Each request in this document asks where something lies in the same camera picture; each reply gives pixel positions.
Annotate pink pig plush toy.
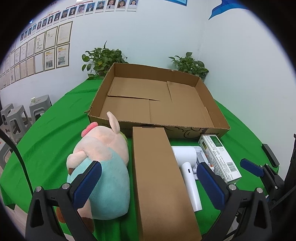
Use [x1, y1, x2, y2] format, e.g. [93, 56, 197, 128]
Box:
[66, 111, 130, 232]

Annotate white green medicine box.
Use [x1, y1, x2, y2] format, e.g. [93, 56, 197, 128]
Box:
[199, 134, 242, 184]

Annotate white handheld fan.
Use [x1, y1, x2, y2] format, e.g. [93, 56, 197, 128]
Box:
[171, 146, 202, 212]

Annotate long brown cardboard box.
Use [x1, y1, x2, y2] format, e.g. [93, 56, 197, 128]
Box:
[132, 126, 202, 240]

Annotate white folding phone stand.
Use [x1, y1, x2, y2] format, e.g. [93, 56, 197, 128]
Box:
[193, 146, 214, 180]

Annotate black remote on table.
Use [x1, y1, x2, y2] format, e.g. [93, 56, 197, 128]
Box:
[261, 144, 280, 168]

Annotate green tablecloth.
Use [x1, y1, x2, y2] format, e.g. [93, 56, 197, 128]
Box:
[1, 79, 271, 240]

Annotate grey plastic stool front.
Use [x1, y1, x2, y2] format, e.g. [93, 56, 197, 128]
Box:
[1, 103, 32, 143]

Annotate grey plastic stool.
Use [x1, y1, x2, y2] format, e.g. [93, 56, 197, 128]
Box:
[29, 94, 52, 123]
[1, 103, 32, 143]

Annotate large open cardboard tray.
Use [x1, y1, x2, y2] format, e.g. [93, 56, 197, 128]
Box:
[88, 63, 230, 139]

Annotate right potted green plant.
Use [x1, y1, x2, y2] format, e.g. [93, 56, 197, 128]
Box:
[169, 52, 209, 81]

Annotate potted green plant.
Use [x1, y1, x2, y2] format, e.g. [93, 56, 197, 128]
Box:
[81, 42, 128, 80]
[169, 52, 209, 81]

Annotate left potted green plant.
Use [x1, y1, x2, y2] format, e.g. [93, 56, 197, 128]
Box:
[81, 42, 128, 80]

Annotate framed certificates on wall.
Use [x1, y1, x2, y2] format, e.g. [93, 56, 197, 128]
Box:
[1, 21, 73, 89]

